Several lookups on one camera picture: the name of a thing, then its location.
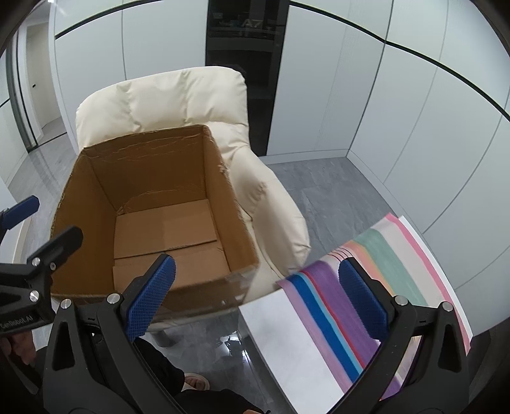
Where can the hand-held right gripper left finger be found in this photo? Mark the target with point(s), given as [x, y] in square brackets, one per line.
[153, 296]

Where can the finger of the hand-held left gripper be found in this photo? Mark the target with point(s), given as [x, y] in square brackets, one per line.
[59, 245]
[24, 207]

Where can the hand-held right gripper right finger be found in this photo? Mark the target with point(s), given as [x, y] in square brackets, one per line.
[362, 302]

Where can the brown cardboard box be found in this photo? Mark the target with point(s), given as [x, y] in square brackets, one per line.
[159, 179]

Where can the person's left hand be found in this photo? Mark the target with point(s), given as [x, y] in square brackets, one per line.
[24, 344]

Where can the striped multicolour cloth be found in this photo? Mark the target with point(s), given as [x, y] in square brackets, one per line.
[318, 302]

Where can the person's black pants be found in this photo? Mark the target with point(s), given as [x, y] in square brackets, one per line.
[167, 382]

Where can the person's light slipper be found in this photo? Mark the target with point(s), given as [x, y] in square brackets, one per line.
[197, 382]

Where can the cream padded armchair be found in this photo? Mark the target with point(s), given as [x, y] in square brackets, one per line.
[179, 99]

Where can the black display cabinet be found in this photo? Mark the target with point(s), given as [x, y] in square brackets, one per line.
[239, 39]

